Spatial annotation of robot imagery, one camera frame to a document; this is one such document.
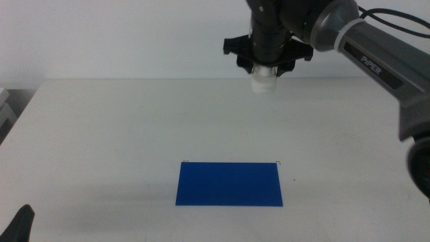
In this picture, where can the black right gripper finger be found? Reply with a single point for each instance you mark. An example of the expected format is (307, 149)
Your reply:
(243, 64)
(286, 69)

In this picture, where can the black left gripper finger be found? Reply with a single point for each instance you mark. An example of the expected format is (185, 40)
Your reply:
(20, 225)

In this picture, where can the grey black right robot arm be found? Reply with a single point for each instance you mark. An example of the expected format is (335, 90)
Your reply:
(379, 64)

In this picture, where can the blue rectangular mat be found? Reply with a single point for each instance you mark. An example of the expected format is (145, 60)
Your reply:
(228, 185)

